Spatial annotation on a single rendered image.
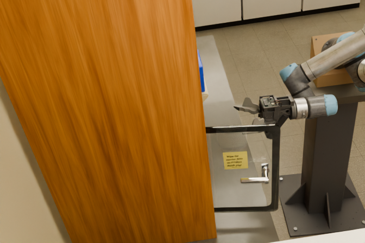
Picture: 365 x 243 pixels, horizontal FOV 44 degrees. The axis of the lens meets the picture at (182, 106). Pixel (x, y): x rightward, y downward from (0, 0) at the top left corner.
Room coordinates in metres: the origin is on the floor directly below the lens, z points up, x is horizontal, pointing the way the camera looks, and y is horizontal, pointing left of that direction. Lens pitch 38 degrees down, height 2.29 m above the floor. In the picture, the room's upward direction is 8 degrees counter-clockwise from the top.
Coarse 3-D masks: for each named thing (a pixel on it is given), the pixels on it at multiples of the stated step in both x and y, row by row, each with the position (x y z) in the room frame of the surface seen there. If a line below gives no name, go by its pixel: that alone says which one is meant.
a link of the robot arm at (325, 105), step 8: (320, 96) 1.25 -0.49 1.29; (328, 96) 1.24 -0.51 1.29; (312, 104) 1.22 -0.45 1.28; (320, 104) 1.21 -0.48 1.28; (328, 104) 1.21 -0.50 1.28; (336, 104) 1.21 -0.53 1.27; (312, 112) 1.20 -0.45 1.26; (320, 112) 1.20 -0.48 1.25; (328, 112) 1.20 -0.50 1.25; (336, 112) 1.21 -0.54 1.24
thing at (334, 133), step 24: (312, 120) 1.78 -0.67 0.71; (336, 120) 1.71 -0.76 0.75; (312, 144) 1.75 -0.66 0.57; (336, 144) 1.71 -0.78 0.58; (312, 168) 1.72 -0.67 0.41; (336, 168) 1.71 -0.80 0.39; (288, 192) 1.91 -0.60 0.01; (312, 192) 1.71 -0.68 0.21; (336, 192) 1.71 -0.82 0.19; (288, 216) 1.72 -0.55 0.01; (312, 216) 1.69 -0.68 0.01; (336, 216) 1.67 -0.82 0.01; (360, 216) 1.65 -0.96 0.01
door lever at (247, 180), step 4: (264, 168) 1.01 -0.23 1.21; (264, 172) 1.00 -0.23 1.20; (264, 176) 0.99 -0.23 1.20; (244, 180) 0.98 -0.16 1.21; (248, 180) 0.98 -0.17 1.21; (252, 180) 0.98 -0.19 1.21; (256, 180) 0.97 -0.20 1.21; (260, 180) 0.97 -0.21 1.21; (264, 180) 0.97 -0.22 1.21; (268, 180) 0.97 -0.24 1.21
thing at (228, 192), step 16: (208, 128) 1.04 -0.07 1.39; (224, 128) 1.03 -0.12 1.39; (240, 128) 1.03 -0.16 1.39; (256, 128) 1.02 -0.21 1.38; (272, 128) 1.01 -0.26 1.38; (208, 144) 1.04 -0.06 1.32; (224, 144) 1.03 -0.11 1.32; (240, 144) 1.03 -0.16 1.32; (256, 144) 1.02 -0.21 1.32; (272, 144) 1.01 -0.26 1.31; (256, 160) 1.02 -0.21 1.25; (272, 160) 1.01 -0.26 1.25; (224, 176) 1.04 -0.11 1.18; (240, 176) 1.03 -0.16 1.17; (256, 176) 1.02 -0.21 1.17; (272, 176) 1.01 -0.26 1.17; (224, 192) 1.04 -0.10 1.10; (240, 192) 1.03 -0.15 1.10; (256, 192) 1.02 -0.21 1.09; (272, 192) 1.01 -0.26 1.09; (224, 208) 1.04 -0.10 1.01; (240, 208) 1.03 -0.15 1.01; (256, 208) 1.02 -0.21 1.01; (272, 208) 1.01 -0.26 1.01
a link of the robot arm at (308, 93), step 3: (309, 87) 1.35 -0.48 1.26; (306, 90) 1.33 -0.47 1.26; (309, 90) 1.33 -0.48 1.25; (300, 93) 1.33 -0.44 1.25; (303, 93) 1.32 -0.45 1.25; (306, 93) 1.32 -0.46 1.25; (309, 93) 1.32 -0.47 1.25; (312, 93) 1.33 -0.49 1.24; (294, 96) 1.34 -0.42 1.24; (297, 96) 1.33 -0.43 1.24; (300, 96) 1.32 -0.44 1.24; (303, 96) 1.32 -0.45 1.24; (306, 96) 1.32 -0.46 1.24; (309, 96) 1.32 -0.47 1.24; (312, 96) 1.32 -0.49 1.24
